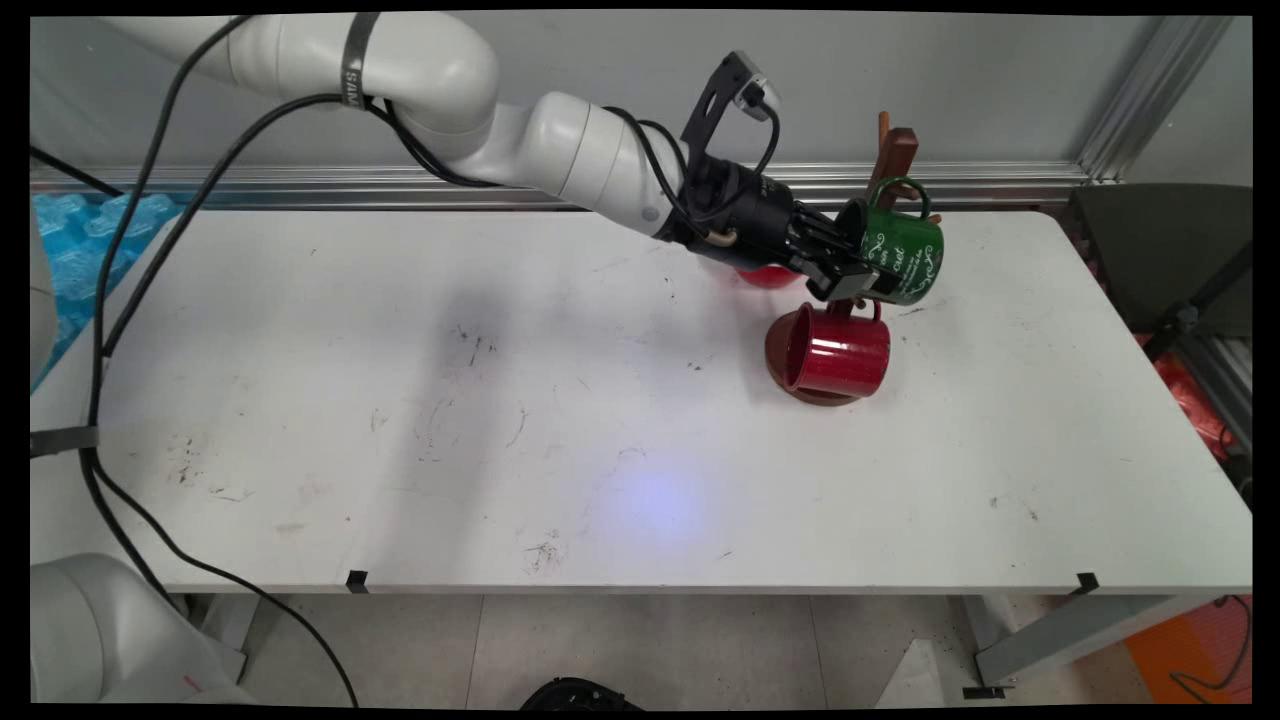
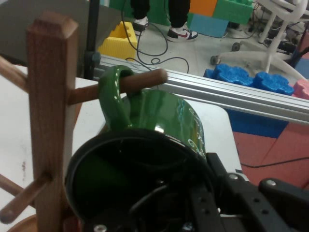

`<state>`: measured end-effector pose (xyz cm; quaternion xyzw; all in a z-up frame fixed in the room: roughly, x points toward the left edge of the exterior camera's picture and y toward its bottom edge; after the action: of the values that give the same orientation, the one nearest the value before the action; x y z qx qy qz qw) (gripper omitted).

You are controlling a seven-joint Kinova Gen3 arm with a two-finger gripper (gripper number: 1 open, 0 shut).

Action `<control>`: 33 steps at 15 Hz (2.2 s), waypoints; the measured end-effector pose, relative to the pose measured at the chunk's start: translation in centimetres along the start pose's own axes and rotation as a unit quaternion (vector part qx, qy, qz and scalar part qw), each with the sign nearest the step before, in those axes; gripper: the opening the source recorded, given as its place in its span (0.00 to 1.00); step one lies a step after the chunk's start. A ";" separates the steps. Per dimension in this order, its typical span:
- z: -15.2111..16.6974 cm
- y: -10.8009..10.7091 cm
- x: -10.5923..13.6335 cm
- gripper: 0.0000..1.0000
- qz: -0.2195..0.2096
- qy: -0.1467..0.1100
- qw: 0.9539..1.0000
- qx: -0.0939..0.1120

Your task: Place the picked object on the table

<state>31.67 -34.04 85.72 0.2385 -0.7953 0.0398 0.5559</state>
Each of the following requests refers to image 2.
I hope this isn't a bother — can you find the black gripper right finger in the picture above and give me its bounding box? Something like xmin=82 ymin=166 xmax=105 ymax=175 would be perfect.
xmin=206 ymin=152 xmax=309 ymax=232

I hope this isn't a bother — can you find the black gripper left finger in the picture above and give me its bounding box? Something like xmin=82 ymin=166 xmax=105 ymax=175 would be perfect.
xmin=82 ymin=188 xmax=225 ymax=232

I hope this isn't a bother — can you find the green ceramic mug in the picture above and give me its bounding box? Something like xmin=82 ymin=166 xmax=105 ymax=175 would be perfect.
xmin=64 ymin=65 xmax=214 ymax=226

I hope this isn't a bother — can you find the blue foam floor mat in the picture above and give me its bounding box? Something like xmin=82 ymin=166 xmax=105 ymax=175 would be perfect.
xmin=226 ymin=109 xmax=290 ymax=139

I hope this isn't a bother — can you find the pink foam puzzle piece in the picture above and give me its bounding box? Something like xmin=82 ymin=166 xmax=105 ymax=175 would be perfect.
xmin=290 ymin=79 xmax=309 ymax=100

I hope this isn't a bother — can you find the blue foam puzzle piece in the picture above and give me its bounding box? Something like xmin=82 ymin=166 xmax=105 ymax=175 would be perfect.
xmin=252 ymin=71 xmax=295 ymax=96
xmin=203 ymin=63 xmax=254 ymax=87

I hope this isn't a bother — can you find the white office chair base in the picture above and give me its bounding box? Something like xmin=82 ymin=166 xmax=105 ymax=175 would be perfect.
xmin=210 ymin=0 xmax=309 ymax=81

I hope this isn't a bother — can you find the white sneaker red swoosh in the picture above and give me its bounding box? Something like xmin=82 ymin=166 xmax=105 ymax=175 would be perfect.
xmin=167 ymin=21 xmax=199 ymax=43

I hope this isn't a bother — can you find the light blue foam block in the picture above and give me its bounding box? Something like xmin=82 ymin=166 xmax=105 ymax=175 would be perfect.
xmin=190 ymin=13 xmax=230 ymax=38

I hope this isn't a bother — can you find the yellow foam block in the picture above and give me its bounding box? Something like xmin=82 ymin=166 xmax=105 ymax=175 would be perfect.
xmin=97 ymin=21 xmax=139 ymax=60

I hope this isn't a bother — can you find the brown wooden mug tree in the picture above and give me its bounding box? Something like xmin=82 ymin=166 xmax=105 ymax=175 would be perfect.
xmin=0 ymin=11 xmax=169 ymax=232

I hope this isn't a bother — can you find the white black sneaker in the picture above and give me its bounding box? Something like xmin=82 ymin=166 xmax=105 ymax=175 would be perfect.
xmin=132 ymin=16 xmax=149 ymax=35

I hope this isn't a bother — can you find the green foam block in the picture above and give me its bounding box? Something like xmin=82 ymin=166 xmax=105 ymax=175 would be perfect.
xmin=100 ymin=0 xmax=171 ymax=26
xmin=211 ymin=0 xmax=254 ymax=25

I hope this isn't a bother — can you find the black trouser leg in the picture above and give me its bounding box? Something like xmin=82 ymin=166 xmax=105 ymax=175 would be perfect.
xmin=168 ymin=0 xmax=192 ymax=29
xmin=130 ymin=0 xmax=152 ymax=20

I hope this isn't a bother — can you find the orange foam block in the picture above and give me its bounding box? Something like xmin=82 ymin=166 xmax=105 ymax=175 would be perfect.
xmin=189 ymin=0 xmax=219 ymax=17

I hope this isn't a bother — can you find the black vertical stand pole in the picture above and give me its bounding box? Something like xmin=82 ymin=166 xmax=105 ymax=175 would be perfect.
xmin=83 ymin=0 xmax=101 ymax=80

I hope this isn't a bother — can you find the grey flat board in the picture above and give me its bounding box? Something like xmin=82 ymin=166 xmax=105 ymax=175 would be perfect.
xmin=0 ymin=0 xmax=124 ymax=78

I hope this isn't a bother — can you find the silver aluminium profile rail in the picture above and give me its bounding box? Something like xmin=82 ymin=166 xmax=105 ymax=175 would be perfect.
xmin=93 ymin=54 xmax=309 ymax=125

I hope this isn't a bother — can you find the black looping floor cable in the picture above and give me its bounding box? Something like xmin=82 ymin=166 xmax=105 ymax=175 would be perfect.
xmin=120 ymin=0 xmax=190 ymax=73

